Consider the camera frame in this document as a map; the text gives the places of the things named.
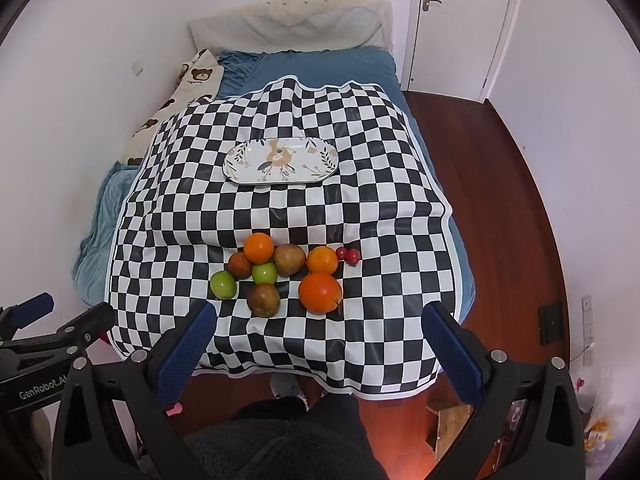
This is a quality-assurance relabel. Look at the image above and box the large orange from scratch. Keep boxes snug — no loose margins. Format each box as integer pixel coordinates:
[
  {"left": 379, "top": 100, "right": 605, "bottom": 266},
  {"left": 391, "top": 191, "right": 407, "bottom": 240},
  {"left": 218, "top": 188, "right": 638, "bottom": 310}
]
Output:
[{"left": 298, "top": 272, "right": 344, "bottom": 315}]

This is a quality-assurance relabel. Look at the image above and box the light wooden board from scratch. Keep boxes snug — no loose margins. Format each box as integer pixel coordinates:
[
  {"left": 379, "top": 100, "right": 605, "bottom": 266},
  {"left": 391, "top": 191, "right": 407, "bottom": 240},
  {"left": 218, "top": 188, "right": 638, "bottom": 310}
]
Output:
[{"left": 426, "top": 390, "right": 474, "bottom": 461}]

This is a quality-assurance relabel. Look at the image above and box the person's dark fleece clothing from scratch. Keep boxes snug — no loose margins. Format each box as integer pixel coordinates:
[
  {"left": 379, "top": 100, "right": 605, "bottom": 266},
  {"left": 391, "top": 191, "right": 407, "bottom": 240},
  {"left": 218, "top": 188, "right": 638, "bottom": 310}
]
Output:
[{"left": 182, "top": 395, "right": 391, "bottom": 480}]

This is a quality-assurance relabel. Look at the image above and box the white quilted pillow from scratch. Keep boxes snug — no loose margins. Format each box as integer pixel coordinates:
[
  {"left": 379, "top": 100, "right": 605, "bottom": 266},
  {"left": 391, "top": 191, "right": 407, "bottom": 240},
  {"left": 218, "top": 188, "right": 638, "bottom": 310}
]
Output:
[{"left": 187, "top": 0, "right": 393, "bottom": 56}]

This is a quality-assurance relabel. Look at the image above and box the oval floral ceramic plate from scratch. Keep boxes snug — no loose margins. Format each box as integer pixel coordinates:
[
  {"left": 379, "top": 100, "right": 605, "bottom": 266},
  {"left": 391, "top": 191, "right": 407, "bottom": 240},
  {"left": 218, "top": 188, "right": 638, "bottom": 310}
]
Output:
[{"left": 223, "top": 137, "right": 340, "bottom": 184}]

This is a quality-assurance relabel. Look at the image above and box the dark reddish tangerine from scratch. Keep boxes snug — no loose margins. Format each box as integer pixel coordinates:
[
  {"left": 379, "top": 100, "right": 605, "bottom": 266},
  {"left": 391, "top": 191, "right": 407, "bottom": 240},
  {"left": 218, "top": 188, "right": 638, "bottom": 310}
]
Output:
[{"left": 228, "top": 251, "right": 253, "bottom": 280}]

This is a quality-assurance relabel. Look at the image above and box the brown kiwi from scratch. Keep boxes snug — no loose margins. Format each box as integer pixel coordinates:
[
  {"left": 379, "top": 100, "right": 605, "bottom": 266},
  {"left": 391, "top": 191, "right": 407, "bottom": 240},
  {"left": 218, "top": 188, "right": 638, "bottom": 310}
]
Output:
[
  {"left": 273, "top": 243, "right": 307, "bottom": 277},
  {"left": 246, "top": 283, "right": 281, "bottom": 318}
]

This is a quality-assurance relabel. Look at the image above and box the white power strip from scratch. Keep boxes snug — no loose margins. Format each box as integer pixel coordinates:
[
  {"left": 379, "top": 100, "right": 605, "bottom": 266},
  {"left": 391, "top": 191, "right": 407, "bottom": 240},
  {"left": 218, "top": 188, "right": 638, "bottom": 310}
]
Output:
[{"left": 581, "top": 296, "right": 596, "bottom": 366}]

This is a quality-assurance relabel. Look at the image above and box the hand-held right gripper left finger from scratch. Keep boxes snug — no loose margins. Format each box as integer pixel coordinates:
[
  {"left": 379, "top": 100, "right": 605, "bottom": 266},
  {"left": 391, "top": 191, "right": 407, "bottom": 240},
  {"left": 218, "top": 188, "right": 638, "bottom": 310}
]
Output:
[{"left": 51, "top": 300, "right": 218, "bottom": 480}]

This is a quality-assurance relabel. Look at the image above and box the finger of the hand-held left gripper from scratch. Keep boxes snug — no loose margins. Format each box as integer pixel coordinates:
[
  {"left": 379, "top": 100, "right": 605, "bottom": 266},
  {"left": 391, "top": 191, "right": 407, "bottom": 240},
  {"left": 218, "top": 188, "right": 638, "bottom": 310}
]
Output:
[
  {"left": 0, "top": 292, "right": 55, "bottom": 333},
  {"left": 0, "top": 302, "right": 117, "bottom": 361}
]

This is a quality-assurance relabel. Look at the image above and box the medium orange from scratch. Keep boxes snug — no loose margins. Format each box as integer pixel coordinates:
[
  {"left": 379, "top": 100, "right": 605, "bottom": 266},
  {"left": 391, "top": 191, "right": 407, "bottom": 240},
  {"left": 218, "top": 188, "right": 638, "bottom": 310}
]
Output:
[
  {"left": 306, "top": 246, "right": 339, "bottom": 276},
  {"left": 244, "top": 232, "right": 275, "bottom": 264}
]

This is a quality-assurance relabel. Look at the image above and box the blue bed sheet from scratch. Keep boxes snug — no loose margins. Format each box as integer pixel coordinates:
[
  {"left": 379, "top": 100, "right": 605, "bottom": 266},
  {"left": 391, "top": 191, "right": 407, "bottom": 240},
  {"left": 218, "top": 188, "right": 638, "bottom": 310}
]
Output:
[{"left": 72, "top": 47, "right": 476, "bottom": 323}]

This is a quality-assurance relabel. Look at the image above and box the white door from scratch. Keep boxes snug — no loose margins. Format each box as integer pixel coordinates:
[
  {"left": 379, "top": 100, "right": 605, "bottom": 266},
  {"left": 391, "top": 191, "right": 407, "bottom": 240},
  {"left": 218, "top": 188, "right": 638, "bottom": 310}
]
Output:
[{"left": 410, "top": 0, "right": 526, "bottom": 103}]

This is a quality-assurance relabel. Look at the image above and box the bear print blanket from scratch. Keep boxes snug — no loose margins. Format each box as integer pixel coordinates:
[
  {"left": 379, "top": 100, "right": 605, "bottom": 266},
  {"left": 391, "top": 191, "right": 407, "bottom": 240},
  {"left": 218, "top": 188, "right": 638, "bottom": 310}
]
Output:
[{"left": 122, "top": 49, "right": 225, "bottom": 167}]

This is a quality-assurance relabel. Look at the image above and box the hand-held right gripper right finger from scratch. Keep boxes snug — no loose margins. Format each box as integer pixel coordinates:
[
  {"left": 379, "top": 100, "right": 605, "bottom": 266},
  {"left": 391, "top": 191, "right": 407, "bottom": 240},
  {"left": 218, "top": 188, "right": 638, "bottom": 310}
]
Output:
[{"left": 422, "top": 301, "right": 586, "bottom": 480}]

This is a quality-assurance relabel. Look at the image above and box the green apple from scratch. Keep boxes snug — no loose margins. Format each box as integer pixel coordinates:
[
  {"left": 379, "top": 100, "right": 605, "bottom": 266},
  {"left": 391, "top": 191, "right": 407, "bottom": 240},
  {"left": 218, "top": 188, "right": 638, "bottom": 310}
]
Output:
[
  {"left": 210, "top": 271, "right": 237, "bottom": 301},
  {"left": 251, "top": 262, "right": 278, "bottom": 286}
]

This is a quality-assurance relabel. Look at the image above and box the clear plastic bag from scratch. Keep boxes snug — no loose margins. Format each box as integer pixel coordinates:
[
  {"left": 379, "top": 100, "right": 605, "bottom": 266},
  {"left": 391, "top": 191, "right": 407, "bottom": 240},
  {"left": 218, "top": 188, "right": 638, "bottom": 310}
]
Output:
[{"left": 575, "top": 367, "right": 617, "bottom": 461}]

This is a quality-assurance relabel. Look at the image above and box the black and white checkered cloth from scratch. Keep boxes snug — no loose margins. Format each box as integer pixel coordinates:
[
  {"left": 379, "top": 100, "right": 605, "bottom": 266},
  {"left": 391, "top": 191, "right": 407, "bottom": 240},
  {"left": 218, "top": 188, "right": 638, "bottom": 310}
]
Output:
[{"left": 107, "top": 76, "right": 455, "bottom": 401}]

